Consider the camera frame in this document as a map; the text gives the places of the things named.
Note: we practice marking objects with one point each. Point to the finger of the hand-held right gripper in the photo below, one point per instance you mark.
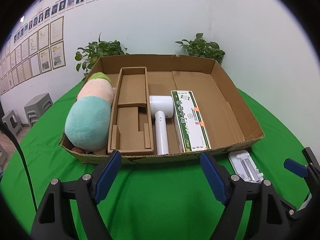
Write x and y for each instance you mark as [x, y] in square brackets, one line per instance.
[295, 167]
[310, 158]

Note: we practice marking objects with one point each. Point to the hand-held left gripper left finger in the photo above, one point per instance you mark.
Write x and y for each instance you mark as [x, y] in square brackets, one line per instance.
[107, 177]

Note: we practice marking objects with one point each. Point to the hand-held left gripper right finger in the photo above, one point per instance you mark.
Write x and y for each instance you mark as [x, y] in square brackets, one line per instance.
[213, 178]

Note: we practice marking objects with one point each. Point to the white plastic tray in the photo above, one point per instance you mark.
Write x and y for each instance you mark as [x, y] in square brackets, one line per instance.
[243, 165]

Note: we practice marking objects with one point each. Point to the narrow cardboard tray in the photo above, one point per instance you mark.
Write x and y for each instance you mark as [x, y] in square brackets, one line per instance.
[130, 130]

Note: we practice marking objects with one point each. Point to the green and white carton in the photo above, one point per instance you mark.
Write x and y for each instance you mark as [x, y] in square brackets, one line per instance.
[191, 122]

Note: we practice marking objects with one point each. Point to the pastel plush toy green top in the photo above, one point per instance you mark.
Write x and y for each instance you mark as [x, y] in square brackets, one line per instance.
[87, 120]

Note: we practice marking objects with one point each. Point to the white hair dryer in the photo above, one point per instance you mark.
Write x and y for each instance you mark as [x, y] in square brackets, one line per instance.
[161, 130]

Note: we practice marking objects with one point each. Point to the large shallow cardboard box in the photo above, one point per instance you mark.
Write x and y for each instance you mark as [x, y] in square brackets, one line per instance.
[220, 100]

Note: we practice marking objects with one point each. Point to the green tablecloth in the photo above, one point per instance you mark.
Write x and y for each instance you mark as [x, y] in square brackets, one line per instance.
[162, 195]

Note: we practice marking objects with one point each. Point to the stack of grey stools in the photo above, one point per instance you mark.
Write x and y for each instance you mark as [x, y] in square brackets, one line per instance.
[37, 107]

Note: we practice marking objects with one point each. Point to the single grey stool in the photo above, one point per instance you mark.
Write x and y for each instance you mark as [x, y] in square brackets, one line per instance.
[11, 122]

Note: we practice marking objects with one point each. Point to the large potted green plant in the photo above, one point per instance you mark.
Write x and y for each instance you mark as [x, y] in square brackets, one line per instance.
[97, 51]

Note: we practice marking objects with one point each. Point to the small potted green plant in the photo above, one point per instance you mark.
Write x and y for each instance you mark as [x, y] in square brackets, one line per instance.
[202, 48]

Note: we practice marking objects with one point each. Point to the wall of framed certificates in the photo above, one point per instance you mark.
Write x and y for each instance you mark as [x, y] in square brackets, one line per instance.
[32, 55]

